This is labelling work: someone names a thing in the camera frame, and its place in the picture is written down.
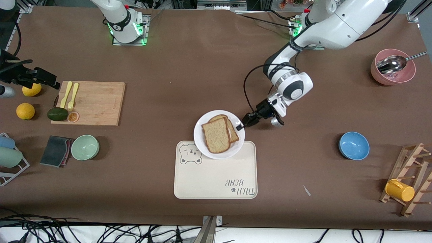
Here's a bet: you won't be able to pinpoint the yellow mug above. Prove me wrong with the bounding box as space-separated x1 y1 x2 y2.
385 179 415 203

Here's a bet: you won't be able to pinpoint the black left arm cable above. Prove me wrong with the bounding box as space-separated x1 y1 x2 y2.
243 63 299 117

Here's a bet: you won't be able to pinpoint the grey folded cloth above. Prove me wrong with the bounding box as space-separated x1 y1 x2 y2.
40 136 73 168

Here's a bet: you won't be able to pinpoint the yellow plastic fork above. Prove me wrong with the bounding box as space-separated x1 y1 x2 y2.
68 83 79 112

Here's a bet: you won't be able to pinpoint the bread slice under egg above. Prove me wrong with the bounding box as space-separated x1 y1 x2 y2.
208 115 240 143

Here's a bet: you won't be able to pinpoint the aluminium frame post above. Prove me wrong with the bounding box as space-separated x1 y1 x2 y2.
406 0 432 23

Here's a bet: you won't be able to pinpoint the metal ladle spoon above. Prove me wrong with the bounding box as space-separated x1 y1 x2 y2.
376 51 428 74

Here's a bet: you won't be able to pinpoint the yellow plastic knife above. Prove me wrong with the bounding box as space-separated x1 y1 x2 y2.
60 81 73 109

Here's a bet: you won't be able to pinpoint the light blue cup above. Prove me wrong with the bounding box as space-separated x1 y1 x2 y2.
0 136 16 150

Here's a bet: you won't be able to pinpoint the cream bear print tray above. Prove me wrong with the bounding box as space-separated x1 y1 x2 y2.
173 141 258 199

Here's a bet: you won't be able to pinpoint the sage green cup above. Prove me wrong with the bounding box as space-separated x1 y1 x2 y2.
0 147 23 168

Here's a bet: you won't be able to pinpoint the dark green avocado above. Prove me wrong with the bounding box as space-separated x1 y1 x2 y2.
47 107 69 122

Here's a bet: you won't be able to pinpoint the white round plate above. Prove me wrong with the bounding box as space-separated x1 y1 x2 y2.
193 110 246 160

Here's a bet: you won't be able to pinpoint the bamboo cutting board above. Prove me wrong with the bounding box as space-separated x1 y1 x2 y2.
51 81 126 127

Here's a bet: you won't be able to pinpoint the pale green bowl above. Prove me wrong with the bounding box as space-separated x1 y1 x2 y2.
71 135 100 161

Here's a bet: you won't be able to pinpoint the plain bread slice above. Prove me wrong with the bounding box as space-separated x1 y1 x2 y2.
201 117 232 154

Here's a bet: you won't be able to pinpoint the white wire rack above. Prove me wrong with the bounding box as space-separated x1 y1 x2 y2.
0 133 30 187

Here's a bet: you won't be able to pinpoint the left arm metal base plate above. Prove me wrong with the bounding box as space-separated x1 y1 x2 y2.
289 17 326 51

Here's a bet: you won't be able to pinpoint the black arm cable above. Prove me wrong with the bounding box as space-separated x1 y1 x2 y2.
243 63 299 117
11 22 21 58

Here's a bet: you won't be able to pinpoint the black cables behind table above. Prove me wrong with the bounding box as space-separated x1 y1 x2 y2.
233 9 297 30

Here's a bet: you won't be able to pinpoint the round yellow orange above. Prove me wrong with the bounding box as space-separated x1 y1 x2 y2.
16 103 35 120

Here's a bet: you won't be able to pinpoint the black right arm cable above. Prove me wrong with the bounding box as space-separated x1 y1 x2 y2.
11 22 21 58

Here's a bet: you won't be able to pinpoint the yellow lemon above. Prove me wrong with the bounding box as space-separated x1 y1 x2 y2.
22 83 43 97

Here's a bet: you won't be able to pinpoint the black cable bundle below table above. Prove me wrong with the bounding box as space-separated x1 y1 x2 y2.
0 208 199 243

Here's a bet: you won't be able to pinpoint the blue bowl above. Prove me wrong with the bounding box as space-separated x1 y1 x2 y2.
339 132 370 161

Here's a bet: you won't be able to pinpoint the pink bowl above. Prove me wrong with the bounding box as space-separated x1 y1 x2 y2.
371 49 416 86

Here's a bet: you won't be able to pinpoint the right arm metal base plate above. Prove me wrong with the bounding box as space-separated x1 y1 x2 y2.
112 14 150 46

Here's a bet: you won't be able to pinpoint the wooden peg rack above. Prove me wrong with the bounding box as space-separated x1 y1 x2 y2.
379 143 432 217

